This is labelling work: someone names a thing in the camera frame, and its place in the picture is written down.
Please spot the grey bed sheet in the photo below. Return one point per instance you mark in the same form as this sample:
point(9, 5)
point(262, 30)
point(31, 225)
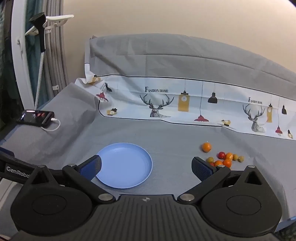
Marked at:
point(161, 134)

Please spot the black smartphone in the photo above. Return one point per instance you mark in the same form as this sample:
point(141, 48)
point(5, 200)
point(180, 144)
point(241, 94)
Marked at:
point(34, 117)

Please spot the grey quilt with printed band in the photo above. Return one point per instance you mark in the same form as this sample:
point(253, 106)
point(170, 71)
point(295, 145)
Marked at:
point(161, 58)

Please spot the white curved frame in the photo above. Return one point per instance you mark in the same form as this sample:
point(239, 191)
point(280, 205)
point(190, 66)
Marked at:
point(22, 58)

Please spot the gooseneck phone holder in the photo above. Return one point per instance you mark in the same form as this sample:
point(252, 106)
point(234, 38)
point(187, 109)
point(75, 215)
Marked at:
point(40, 27)

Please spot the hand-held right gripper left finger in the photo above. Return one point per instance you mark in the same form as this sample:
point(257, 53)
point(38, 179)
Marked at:
point(91, 168)

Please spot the large orange with stem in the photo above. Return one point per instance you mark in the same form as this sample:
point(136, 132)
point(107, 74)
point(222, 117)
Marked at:
point(206, 147)

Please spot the white plastic hanger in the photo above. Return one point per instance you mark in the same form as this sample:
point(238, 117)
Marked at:
point(60, 18)

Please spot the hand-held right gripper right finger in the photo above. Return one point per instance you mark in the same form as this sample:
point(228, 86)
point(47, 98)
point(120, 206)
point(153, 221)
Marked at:
point(202, 170)

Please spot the blue plastic plate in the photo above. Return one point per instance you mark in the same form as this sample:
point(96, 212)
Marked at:
point(127, 164)

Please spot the yellow-green small fruit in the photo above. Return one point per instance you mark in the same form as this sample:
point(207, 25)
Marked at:
point(235, 157)
point(241, 158)
point(210, 159)

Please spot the small orange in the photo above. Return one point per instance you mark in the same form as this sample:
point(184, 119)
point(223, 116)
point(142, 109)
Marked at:
point(218, 163)
point(229, 155)
point(227, 163)

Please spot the light blue cloth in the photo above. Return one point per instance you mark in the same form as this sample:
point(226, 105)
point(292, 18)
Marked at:
point(288, 222)

